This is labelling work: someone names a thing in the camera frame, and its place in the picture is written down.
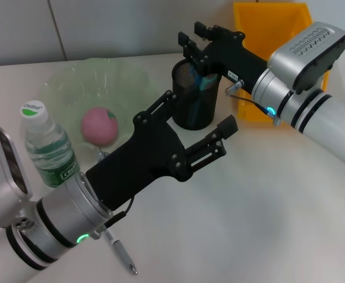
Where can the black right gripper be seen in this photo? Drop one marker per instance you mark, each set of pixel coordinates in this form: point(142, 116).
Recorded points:
point(234, 59)

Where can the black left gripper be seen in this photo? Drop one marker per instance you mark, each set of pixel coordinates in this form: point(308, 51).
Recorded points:
point(143, 159)

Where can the blue scissors with sheath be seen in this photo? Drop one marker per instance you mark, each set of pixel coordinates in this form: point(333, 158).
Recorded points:
point(205, 82)

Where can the pink toy peach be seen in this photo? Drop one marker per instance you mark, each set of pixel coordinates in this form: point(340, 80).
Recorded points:
point(99, 126)

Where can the clear water bottle green label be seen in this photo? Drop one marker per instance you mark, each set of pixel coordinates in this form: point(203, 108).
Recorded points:
point(46, 141)

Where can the clear grey ballpoint pen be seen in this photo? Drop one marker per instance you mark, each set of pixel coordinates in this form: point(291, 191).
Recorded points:
point(121, 250)

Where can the black mesh pen holder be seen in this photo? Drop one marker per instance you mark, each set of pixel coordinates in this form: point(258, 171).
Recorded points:
point(190, 112)

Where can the pale green glass fruit plate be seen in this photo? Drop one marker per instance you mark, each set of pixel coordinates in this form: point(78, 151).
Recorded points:
point(72, 85)

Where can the yellow plastic storage bin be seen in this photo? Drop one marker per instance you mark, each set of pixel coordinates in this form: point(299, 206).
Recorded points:
point(258, 29)

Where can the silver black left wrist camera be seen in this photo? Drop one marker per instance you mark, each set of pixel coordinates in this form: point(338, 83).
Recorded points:
point(1, 177)

